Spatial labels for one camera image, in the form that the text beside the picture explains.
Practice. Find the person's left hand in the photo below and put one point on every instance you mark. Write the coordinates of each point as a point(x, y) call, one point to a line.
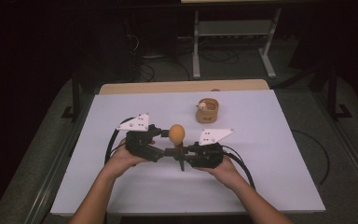
point(122, 158)

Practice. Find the tan holder with small figure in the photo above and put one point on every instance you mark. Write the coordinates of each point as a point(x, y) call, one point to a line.
point(207, 111)

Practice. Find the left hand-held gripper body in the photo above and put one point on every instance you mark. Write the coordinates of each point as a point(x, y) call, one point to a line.
point(138, 137)

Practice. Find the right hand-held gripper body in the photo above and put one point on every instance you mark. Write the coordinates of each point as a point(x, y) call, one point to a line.
point(209, 149)

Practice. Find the person's right hand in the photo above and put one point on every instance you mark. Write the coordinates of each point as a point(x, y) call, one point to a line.
point(227, 172)

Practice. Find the white table cover sheet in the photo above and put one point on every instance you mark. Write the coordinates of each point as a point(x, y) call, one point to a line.
point(261, 149)

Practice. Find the black stand leg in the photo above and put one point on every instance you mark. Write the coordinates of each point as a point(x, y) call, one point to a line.
point(334, 96)
point(74, 99)

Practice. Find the grey metal stand with shelf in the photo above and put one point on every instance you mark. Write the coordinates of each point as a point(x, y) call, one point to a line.
point(234, 28)

